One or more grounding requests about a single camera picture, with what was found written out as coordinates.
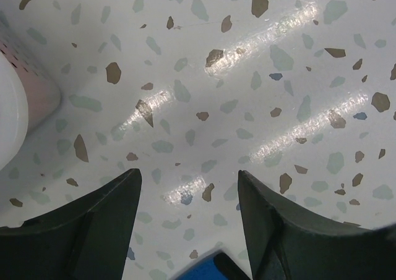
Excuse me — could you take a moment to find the white plastic basket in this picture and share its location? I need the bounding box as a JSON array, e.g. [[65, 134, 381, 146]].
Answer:
[[1, 12, 61, 168]]

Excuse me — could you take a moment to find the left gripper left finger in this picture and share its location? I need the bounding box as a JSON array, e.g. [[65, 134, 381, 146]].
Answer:
[[1, 169, 142, 279]]

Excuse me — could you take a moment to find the blue fabric pouch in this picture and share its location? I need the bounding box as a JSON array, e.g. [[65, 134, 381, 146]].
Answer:
[[178, 252, 250, 280]]

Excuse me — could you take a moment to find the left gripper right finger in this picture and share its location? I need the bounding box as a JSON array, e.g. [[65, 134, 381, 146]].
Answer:
[[238, 171, 395, 279]]

